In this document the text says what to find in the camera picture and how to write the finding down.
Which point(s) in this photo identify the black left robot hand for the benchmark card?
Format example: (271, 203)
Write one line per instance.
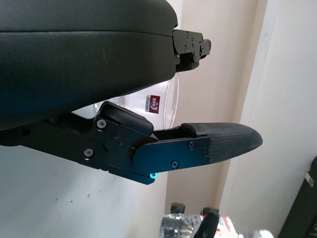
(74, 62)

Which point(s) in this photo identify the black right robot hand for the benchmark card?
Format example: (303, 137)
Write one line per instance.
(206, 225)

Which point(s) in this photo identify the clear plastic water bottle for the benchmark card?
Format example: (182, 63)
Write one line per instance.
(178, 226)

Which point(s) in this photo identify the clear glass cup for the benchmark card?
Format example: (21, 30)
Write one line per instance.
(158, 106)

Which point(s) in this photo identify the dark upright panel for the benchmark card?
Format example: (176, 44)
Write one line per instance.
(304, 205)

